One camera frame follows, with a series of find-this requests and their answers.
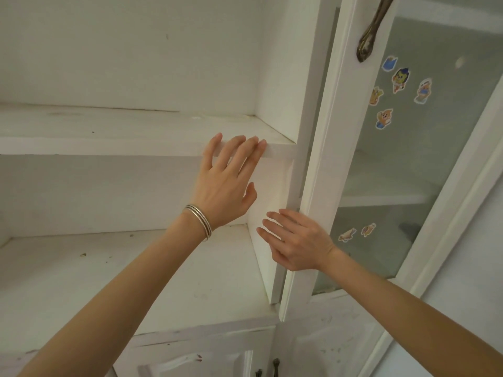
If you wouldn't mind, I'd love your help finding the person's left hand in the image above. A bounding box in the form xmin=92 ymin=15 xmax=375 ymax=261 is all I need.
xmin=188 ymin=133 xmax=267 ymax=230

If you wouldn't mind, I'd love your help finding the person's right hand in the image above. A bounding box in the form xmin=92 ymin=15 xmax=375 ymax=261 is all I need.
xmin=256 ymin=209 xmax=337 ymax=272

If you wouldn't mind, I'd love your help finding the person's right forearm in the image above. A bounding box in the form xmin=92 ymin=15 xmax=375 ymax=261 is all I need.
xmin=319 ymin=247 xmax=503 ymax=377

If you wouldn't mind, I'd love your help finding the person's left forearm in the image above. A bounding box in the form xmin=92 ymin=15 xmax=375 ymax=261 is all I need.
xmin=16 ymin=210 xmax=209 ymax=377

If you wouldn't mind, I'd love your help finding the thin silver bangle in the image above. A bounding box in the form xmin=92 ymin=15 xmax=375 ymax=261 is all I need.
xmin=186 ymin=204 xmax=213 ymax=237
xmin=183 ymin=208 xmax=210 ymax=242
xmin=185 ymin=206 xmax=211 ymax=239

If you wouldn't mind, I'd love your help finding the white framed glass cabinet door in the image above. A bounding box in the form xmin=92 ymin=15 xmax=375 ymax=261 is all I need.
xmin=278 ymin=0 xmax=503 ymax=323

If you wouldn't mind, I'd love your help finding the white cabinet shelf board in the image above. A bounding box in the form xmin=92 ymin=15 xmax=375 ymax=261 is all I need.
xmin=0 ymin=224 xmax=280 ymax=356
xmin=0 ymin=103 xmax=298 ymax=160

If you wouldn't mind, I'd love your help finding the white wooden cabinet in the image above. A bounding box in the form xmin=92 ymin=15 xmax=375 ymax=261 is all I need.
xmin=0 ymin=0 xmax=393 ymax=377

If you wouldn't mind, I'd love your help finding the orange animal blue trousers sticker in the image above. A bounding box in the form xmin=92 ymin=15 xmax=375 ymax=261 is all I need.
xmin=375 ymin=108 xmax=394 ymax=131

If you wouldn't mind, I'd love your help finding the yellow lion blue hat sticker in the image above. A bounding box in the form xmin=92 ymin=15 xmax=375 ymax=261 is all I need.
xmin=391 ymin=68 xmax=411 ymax=95

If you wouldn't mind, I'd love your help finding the cartoon sticker with striped figure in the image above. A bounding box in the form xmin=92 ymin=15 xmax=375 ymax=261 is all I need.
xmin=414 ymin=78 xmax=433 ymax=105

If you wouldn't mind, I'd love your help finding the antique brass door handle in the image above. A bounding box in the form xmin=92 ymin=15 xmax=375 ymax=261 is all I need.
xmin=356 ymin=0 xmax=396 ymax=63

